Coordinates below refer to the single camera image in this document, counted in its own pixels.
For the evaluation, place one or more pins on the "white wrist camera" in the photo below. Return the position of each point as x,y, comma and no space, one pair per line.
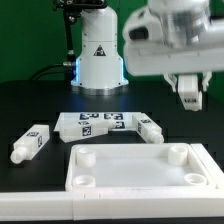
143,26

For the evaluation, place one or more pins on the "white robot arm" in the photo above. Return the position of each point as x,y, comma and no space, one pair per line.
170,38

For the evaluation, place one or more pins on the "white L-shaped fence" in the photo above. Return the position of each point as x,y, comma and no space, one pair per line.
88,203

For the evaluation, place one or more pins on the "white marker sheet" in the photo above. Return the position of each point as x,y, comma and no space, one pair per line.
123,119

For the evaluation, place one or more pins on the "white desk top tray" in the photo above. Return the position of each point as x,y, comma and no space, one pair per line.
136,166

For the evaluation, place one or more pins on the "black camera stand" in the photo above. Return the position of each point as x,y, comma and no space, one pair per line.
71,13

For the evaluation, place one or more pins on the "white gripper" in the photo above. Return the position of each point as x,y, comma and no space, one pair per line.
150,59

